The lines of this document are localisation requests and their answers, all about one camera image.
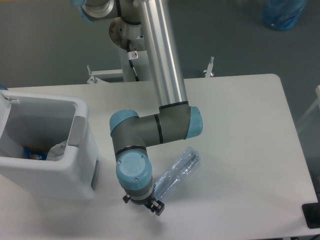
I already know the clear plastic bag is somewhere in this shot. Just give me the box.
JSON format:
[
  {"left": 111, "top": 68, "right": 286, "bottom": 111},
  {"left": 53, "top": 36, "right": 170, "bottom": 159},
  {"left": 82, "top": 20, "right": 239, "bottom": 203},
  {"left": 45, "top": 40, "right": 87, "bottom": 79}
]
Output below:
[{"left": 46, "top": 139, "right": 68, "bottom": 162}]

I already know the white pedestal base frame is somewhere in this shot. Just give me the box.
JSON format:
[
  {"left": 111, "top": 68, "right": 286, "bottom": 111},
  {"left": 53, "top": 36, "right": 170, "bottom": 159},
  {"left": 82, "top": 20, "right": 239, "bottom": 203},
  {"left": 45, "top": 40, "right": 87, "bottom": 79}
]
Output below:
[{"left": 86, "top": 56, "right": 216, "bottom": 84}]

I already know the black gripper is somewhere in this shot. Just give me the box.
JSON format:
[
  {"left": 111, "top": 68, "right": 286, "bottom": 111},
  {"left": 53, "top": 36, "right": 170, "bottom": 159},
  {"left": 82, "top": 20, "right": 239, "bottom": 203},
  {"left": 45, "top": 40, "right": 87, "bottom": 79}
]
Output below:
[{"left": 122, "top": 194, "right": 165, "bottom": 216}]

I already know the white frame at right edge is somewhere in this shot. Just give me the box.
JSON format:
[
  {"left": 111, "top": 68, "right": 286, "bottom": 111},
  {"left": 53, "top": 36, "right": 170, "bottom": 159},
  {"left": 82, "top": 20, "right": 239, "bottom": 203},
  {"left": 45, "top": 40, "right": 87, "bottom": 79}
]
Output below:
[{"left": 296, "top": 85, "right": 320, "bottom": 134}]

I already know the clear plastic water bottle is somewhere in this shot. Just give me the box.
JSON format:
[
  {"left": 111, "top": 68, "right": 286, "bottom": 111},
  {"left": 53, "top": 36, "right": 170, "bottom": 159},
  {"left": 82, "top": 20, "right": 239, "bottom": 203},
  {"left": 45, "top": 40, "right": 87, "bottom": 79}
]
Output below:
[{"left": 154, "top": 147, "right": 201, "bottom": 202}]

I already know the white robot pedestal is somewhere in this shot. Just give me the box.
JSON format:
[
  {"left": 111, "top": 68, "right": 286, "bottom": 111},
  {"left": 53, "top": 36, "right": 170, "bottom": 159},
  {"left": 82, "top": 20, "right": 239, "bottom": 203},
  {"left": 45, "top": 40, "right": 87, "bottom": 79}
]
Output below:
[{"left": 108, "top": 18, "right": 152, "bottom": 82}]

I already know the black device at table edge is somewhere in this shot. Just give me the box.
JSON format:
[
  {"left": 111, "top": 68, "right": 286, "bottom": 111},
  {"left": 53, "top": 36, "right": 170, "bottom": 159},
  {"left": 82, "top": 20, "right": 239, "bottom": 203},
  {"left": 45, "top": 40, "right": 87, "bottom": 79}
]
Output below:
[{"left": 302, "top": 202, "right": 320, "bottom": 229}]

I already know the blue snack wrapper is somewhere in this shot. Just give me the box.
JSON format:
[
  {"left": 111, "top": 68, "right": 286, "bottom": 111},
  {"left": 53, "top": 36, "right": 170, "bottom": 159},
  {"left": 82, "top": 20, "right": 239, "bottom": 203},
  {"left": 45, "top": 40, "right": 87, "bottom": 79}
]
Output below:
[{"left": 23, "top": 145, "right": 49, "bottom": 161}]

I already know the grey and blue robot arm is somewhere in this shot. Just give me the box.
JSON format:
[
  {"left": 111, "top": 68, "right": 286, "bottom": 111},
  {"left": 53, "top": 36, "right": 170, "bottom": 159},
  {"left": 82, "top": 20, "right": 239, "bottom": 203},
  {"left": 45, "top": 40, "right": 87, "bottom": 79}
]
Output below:
[{"left": 71, "top": 0, "right": 203, "bottom": 215}]

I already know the white trash can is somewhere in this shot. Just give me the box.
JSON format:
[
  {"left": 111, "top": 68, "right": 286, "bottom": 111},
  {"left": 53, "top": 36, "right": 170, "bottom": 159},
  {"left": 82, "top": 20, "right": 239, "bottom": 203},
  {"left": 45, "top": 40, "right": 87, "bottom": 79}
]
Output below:
[{"left": 0, "top": 90, "right": 100, "bottom": 200}]

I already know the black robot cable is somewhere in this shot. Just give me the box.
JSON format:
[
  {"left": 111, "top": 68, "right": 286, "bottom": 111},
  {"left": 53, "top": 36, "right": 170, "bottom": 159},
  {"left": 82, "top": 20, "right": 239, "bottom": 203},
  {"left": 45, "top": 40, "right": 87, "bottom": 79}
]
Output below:
[{"left": 126, "top": 39, "right": 140, "bottom": 82}]

